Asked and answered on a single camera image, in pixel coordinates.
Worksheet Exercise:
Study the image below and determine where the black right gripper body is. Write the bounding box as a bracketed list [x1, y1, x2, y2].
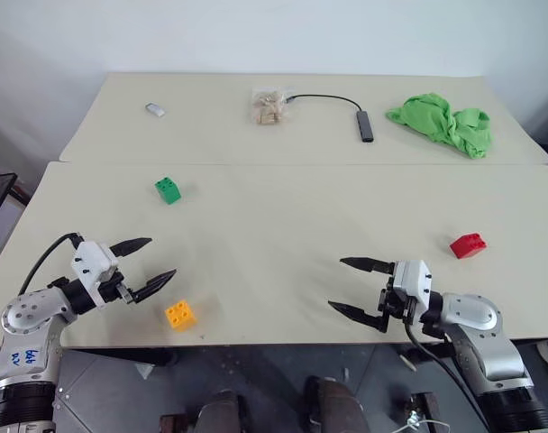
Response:
[376, 273, 416, 325]

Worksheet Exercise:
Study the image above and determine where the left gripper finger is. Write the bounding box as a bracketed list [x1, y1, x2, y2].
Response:
[129, 268, 178, 305]
[109, 236, 153, 260]

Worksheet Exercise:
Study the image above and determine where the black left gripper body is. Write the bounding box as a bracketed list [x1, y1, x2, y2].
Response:
[97, 270, 138, 306]

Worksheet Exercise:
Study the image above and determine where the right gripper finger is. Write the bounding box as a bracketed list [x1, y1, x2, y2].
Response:
[327, 299, 391, 335]
[339, 256, 397, 276]

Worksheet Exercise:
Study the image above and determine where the yellow toy brick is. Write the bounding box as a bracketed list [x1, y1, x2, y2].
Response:
[164, 299, 198, 335]

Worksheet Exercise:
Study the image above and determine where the green toy brick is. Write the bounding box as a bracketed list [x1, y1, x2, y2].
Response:
[154, 176, 183, 206]

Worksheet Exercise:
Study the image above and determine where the red toy brick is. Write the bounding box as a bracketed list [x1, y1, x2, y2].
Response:
[449, 231, 488, 260]

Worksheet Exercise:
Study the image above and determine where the dark grey USB hub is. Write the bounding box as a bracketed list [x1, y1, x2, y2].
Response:
[355, 108, 376, 144]

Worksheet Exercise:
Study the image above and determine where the crumpled green cloth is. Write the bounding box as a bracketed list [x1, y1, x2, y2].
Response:
[384, 91, 494, 161]

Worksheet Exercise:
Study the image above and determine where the clear bag of wooden pieces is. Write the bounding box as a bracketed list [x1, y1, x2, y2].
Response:
[250, 87, 296, 127]

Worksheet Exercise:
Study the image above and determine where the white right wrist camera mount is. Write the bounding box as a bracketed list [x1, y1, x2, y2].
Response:
[390, 259, 434, 313]

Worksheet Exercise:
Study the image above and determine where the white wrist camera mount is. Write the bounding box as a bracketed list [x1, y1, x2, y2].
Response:
[390, 259, 434, 313]
[70, 241, 124, 309]

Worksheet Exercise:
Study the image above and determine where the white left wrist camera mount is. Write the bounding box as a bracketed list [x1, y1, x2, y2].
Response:
[70, 241, 124, 309]

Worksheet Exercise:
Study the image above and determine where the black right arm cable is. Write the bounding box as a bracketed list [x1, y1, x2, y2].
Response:
[404, 310, 491, 432]

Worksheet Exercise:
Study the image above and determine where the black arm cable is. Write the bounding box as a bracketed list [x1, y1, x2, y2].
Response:
[404, 310, 491, 432]
[18, 232, 85, 297]

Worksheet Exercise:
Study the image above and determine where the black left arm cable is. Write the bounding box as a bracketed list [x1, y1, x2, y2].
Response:
[18, 232, 85, 297]

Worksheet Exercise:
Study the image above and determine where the thin white cord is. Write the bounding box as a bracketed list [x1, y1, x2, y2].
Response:
[406, 412, 452, 433]

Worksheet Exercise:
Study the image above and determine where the black USB hub cable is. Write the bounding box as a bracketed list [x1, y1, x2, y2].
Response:
[284, 93, 365, 112]

